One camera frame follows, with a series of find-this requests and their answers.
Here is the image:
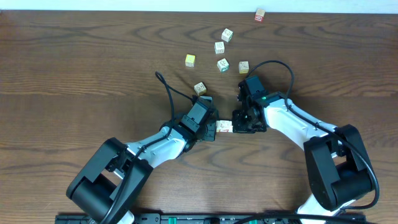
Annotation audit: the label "right black cable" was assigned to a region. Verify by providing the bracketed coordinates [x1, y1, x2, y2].
[244, 60, 381, 211]

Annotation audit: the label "yellow sided acorn block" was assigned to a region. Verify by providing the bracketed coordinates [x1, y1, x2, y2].
[193, 82, 207, 96]

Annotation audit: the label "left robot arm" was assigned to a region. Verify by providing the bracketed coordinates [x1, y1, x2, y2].
[66, 96, 216, 223]

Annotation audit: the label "white block green picture top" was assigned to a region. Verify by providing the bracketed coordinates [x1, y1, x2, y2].
[221, 28, 233, 42]

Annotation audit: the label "white block red picture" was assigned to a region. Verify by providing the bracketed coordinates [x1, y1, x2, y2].
[215, 42, 225, 54]

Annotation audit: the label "plain yellow block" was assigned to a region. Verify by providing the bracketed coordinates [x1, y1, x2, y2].
[185, 54, 196, 67]

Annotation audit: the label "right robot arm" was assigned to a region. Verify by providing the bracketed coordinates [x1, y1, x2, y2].
[232, 77, 379, 217]

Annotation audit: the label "left black cable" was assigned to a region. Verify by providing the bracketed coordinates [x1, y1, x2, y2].
[99, 71, 200, 224]

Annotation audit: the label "white block red sides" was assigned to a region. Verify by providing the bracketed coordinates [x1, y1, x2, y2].
[216, 120, 233, 133]

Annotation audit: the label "red block at table edge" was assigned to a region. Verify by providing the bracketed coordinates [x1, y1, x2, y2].
[254, 8, 266, 22]

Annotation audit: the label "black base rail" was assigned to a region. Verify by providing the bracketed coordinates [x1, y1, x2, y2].
[55, 211, 380, 224]

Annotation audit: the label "yellow sided picture block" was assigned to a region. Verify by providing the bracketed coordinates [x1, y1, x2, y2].
[238, 61, 249, 74]

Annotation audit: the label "white block green side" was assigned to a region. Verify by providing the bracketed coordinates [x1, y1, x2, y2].
[217, 58, 229, 73]

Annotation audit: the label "black cable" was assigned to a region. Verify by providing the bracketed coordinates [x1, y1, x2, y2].
[244, 60, 381, 211]
[99, 71, 200, 224]

